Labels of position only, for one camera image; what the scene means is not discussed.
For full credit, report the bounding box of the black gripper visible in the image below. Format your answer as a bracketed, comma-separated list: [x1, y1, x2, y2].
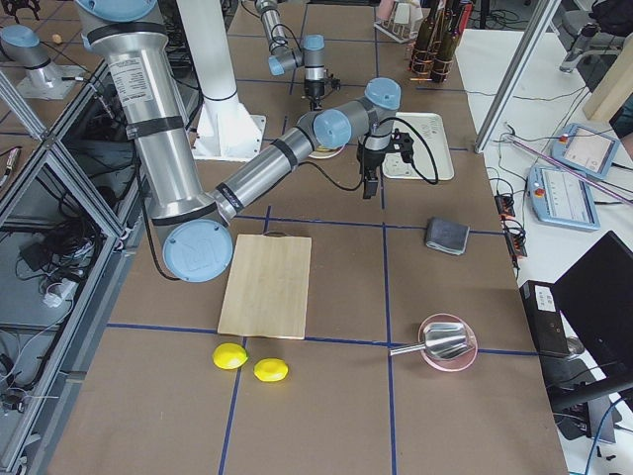
[356, 143, 390, 199]
[304, 79, 325, 112]

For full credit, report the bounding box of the white round plate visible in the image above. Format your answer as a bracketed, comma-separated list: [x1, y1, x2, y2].
[309, 145, 345, 159]

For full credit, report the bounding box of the third robot base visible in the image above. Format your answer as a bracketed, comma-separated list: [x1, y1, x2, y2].
[1, 24, 83, 100]

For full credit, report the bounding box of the cream bear tray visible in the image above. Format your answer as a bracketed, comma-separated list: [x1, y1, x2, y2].
[382, 112, 454, 181]

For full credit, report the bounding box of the grey folded cloth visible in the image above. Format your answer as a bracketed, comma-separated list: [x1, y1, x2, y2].
[424, 217, 470, 255]

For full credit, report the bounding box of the front green wine bottle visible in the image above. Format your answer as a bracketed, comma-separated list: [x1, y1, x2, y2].
[414, 1, 445, 49]

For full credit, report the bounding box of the lilac pink cup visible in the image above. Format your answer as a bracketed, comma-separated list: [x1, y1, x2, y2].
[376, 0, 395, 21]

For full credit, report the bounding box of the middle dark wine bottle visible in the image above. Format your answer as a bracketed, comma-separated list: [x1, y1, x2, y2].
[430, 1, 460, 83]

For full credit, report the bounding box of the silver grabber stick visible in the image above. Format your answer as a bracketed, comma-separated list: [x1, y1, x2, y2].
[503, 129, 632, 206]

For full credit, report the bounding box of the wooden cutting board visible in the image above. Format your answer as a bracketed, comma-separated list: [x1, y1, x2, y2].
[218, 235, 312, 339]

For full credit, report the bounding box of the metal scoop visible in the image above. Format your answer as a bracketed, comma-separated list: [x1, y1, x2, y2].
[389, 322, 474, 360]

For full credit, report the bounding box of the near teach pendant tablet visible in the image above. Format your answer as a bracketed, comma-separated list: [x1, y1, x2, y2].
[527, 165, 600, 232]

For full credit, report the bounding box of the teach pendant tablet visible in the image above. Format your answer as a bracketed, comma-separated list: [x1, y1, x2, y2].
[551, 124, 620, 179]
[527, 165, 600, 232]

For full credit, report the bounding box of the pink bowl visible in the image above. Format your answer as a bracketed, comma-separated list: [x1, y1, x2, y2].
[417, 314, 478, 372]

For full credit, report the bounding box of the black computer box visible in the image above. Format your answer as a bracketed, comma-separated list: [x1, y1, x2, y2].
[519, 280, 586, 359]

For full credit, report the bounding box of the left yellow lemon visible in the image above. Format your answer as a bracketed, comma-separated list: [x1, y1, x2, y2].
[253, 358, 289, 382]

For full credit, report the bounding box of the yellow lemon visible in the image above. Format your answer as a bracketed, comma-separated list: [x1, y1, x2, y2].
[212, 342, 248, 370]
[253, 358, 289, 382]

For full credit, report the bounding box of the right yellow lemon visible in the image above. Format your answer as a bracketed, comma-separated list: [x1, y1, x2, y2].
[212, 342, 248, 370]

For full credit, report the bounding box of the far teach pendant tablet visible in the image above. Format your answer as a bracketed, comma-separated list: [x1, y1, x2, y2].
[551, 124, 620, 179]

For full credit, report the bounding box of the black laptop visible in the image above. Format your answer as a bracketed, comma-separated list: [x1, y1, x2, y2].
[549, 231, 632, 412]

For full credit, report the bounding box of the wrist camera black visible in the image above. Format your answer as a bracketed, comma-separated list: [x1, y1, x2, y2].
[324, 74, 341, 91]
[390, 129, 414, 164]

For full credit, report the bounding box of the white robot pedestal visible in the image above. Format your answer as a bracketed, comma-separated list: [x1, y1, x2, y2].
[177, 0, 266, 161]

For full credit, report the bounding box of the copper wire bottle rack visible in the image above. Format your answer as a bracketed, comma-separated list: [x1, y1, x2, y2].
[408, 41, 455, 83]

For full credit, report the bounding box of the white wire cup rack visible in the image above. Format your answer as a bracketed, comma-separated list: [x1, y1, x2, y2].
[374, 0, 423, 44]

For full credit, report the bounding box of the aluminium frame post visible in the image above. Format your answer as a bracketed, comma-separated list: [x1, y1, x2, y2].
[474, 0, 562, 153]

